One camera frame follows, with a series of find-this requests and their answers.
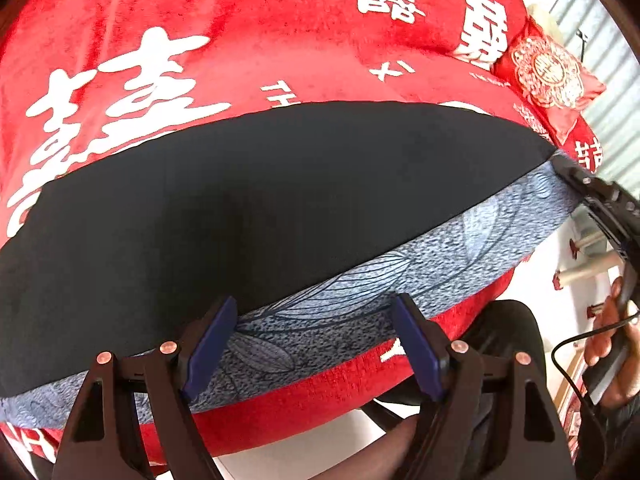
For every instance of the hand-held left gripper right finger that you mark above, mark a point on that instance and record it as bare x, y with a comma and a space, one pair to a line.
417, 352

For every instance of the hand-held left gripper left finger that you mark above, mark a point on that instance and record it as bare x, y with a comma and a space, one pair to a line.
210, 347

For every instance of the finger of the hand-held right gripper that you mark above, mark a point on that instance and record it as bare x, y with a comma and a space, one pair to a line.
607, 232
592, 182

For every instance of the black pants with patterned lining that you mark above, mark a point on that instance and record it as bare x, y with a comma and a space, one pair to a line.
225, 210

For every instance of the person's right forearm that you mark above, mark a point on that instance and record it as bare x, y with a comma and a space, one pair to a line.
620, 435

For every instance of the person's right hand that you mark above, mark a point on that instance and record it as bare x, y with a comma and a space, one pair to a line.
606, 325

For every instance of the white tube rack red caps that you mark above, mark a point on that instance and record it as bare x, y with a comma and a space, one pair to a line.
585, 272

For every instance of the red embroidered pillow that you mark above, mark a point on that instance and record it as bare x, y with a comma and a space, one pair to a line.
550, 75

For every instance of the cream white soft cushion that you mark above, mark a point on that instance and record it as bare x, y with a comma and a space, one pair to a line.
544, 19

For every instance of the red printed blanket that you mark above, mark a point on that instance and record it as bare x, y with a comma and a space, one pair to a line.
250, 35

